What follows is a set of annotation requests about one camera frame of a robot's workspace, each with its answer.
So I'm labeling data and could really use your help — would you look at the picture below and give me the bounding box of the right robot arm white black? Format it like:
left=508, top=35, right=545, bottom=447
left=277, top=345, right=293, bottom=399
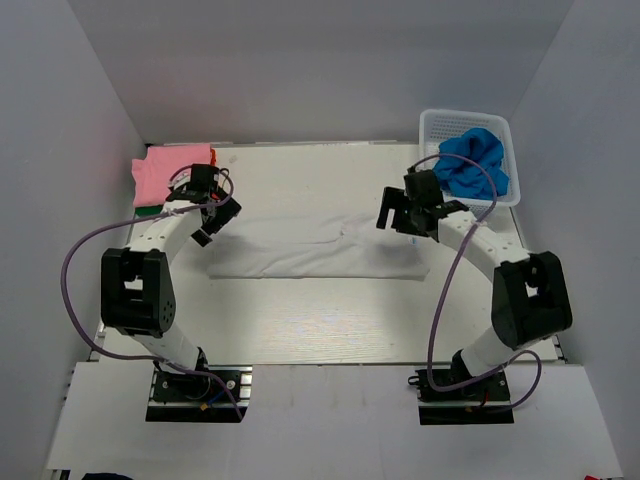
left=376, top=169, right=573, bottom=399

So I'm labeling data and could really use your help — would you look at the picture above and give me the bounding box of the green folded t shirt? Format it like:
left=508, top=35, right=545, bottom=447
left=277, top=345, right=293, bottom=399
left=135, top=205, right=162, bottom=217

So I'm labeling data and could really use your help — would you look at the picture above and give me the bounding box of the white t shirt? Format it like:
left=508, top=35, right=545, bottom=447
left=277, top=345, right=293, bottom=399
left=200, top=213, right=430, bottom=281

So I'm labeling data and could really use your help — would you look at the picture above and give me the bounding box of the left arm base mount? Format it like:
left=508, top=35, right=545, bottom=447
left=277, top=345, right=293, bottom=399
left=145, top=366, right=253, bottom=424

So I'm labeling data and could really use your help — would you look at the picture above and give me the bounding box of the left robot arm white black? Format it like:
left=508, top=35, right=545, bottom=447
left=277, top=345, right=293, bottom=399
left=101, top=164, right=241, bottom=399

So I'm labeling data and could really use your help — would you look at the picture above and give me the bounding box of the blue t shirt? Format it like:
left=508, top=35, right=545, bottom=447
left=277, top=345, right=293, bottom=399
left=433, top=128, right=509, bottom=200

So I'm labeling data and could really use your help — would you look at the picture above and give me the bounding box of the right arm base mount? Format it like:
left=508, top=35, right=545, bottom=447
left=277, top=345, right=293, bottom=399
left=407, top=369, right=514, bottom=426

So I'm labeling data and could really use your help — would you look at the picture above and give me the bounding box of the pink folded t shirt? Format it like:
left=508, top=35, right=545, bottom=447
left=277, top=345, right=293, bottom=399
left=131, top=143, right=211, bottom=208

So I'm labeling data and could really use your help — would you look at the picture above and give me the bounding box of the white plastic basket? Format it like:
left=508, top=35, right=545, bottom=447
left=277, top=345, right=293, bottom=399
left=418, top=109, right=520, bottom=217

